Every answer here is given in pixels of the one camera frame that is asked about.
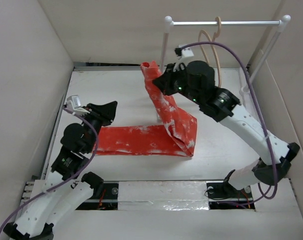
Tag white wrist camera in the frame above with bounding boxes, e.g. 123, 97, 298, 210
173, 47, 195, 71
65, 95, 88, 115

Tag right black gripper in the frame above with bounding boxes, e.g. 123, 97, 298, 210
152, 62, 202, 105

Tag white clothes rack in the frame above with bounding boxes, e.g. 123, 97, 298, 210
160, 14, 291, 94

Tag beige wooden clothes hanger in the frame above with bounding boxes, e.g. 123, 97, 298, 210
197, 16, 222, 87

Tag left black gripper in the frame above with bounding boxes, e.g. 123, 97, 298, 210
80, 100, 119, 152

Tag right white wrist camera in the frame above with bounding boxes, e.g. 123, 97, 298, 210
173, 47, 195, 71

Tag red white tie-dye trousers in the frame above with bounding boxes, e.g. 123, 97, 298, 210
96, 61, 198, 157

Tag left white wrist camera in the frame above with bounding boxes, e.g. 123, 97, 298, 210
65, 95, 88, 115

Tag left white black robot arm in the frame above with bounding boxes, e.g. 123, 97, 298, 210
1, 95, 118, 240

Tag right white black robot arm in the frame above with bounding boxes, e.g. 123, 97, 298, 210
152, 60, 300, 199

